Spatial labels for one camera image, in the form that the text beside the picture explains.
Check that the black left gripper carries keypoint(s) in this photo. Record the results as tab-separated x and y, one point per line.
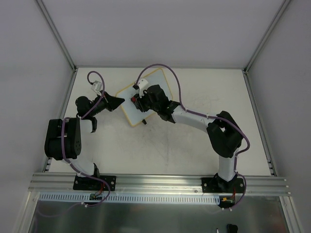
107	101

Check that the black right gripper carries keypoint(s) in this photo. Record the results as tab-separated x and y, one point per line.
139	102

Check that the yellow-framed whiteboard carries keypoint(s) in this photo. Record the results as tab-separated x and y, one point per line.
133	115

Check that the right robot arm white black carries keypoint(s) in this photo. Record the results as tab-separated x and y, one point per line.
224	134

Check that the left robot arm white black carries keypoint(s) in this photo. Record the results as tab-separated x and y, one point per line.
64	142

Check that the black object at bottom edge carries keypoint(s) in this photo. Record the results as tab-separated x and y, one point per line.
231	228

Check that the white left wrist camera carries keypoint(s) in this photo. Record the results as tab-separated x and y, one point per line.
97	87

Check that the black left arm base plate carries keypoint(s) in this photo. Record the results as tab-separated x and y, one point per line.
87	184

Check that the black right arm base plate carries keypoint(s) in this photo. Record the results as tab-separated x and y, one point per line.
218	185

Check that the left aluminium frame post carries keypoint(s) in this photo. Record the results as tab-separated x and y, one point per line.
47	17

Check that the aluminium frame post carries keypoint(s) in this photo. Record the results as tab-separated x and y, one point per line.
274	22
47	17

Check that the white slotted cable duct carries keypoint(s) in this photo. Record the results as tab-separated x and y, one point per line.
130	198

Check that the aluminium mounting rail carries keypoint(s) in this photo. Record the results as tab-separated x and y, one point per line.
163	184

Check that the right aluminium frame post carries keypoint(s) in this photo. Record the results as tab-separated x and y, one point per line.
274	22

